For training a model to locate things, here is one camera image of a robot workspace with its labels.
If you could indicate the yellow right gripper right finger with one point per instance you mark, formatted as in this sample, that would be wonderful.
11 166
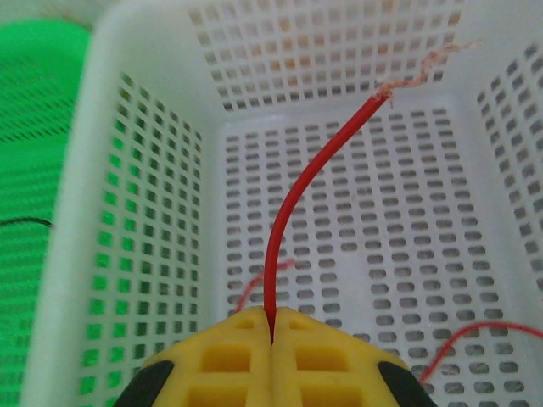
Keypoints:
331 369

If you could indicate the white plastic basket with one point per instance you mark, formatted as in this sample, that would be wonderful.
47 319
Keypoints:
140 63

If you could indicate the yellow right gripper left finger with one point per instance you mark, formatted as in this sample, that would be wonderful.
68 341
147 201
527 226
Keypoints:
220 364

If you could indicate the green plastic basket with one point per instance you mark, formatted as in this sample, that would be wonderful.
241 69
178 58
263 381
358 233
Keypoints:
34 127

